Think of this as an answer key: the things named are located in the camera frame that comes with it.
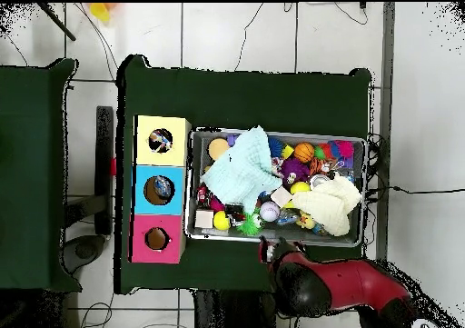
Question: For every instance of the mint green cloth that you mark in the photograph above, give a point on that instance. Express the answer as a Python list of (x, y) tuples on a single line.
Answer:
[(243, 169)]

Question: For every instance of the clear plastic packet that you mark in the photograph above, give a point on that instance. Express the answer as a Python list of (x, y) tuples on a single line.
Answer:
[(162, 188)]

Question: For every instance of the colourful polka dot cloth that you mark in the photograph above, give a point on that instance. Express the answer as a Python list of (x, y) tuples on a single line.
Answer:
[(161, 140)]

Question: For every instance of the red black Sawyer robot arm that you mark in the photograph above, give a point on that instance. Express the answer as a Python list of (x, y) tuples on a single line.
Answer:
[(349, 284)]

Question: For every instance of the wooden box with three holes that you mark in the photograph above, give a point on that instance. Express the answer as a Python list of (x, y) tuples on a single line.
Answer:
[(145, 168)]

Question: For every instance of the shallow clear mesh bin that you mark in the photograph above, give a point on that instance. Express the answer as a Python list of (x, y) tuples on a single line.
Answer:
[(345, 143)]

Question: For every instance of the peach orange ball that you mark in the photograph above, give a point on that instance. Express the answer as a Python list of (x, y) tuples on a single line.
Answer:
[(218, 149)]

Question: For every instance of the yellow ball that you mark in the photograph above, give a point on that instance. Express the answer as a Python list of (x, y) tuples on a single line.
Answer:
[(299, 188), (221, 220)]

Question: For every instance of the white toy baseball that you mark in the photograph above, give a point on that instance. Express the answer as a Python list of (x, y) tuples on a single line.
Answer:
[(269, 211)]

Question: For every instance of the small wooden cube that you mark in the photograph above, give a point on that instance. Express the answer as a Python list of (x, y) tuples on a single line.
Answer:
[(204, 218)]

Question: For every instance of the green spiky ball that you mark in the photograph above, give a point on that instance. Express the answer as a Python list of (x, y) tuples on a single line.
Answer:
[(251, 224)]

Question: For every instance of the orange toy basketball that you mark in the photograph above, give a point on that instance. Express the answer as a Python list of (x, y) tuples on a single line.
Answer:
[(304, 152)]

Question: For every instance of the cream yellow cloth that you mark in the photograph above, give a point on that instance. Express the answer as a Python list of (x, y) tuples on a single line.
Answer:
[(333, 204)]

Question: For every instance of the pink spiky ball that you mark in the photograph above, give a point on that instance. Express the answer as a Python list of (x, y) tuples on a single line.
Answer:
[(344, 149)]

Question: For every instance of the black chair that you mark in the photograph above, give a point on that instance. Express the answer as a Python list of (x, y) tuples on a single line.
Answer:
[(105, 197)]

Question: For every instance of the grey metal beam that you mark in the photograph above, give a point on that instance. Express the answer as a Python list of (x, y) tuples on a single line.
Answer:
[(385, 88)]

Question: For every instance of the green cloth side table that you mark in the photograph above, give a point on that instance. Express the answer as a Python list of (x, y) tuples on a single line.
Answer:
[(33, 175)]

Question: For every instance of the yellow floor object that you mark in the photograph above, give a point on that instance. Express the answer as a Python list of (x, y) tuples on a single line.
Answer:
[(100, 12)]

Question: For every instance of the black rod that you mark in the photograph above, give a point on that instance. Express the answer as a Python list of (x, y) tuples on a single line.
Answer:
[(57, 21)]

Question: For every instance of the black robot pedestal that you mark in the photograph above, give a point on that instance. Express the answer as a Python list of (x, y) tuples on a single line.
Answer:
[(232, 313)]

